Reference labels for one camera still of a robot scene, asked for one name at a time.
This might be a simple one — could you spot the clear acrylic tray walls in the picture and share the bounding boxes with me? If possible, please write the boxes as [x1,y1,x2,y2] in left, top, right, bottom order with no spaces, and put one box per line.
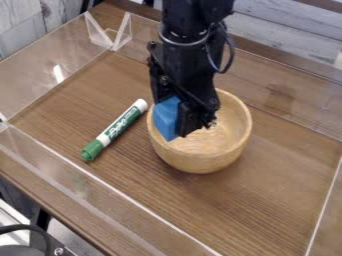
[0,0,342,256]

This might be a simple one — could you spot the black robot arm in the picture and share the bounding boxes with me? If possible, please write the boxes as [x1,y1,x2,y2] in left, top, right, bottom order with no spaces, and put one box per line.
[147,0,236,141]

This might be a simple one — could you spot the blue block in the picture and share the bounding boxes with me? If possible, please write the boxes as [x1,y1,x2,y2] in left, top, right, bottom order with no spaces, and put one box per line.
[153,96,181,141]

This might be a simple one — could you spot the black cable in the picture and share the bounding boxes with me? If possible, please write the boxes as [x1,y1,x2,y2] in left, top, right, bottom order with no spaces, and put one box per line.
[0,224,53,256]

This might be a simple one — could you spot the brown wooden bowl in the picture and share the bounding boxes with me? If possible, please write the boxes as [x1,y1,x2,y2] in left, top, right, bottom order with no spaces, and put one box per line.
[147,89,253,174]

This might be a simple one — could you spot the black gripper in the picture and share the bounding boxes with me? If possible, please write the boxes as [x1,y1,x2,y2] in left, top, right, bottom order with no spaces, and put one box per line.
[149,24,236,137]

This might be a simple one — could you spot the green white marker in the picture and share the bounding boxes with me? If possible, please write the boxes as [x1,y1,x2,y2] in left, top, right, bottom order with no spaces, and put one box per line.
[82,99,149,161]

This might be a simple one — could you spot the clear acrylic corner bracket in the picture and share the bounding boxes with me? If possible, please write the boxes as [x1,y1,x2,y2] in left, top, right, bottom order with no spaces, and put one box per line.
[85,12,133,51]

